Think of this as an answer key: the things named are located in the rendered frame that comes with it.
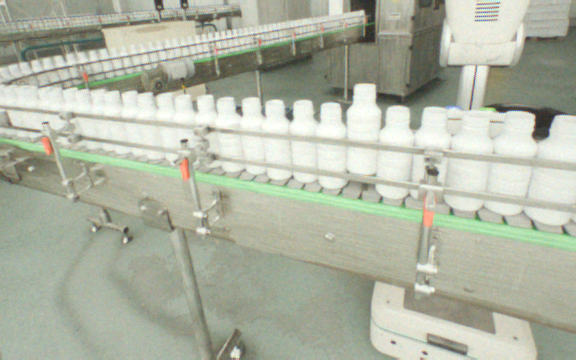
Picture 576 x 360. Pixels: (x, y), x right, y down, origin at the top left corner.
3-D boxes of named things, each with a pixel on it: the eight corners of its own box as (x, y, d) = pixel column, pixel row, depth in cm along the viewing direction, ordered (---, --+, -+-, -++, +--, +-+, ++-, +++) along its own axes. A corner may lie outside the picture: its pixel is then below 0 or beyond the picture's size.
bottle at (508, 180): (527, 206, 53) (551, 114, 47) (513, 222, 50) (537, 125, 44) (488, 192, 58) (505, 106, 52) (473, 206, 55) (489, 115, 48)
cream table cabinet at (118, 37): (186, 92, 554) (172, 21, 511) (207, 97, 515) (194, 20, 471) (123, 110, 480) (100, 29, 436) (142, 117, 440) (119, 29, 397)
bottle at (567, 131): (561, 233, 47) (593, 131, 41) (514, 214, 52) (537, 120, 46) (574, 216, 50) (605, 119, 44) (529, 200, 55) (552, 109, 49)
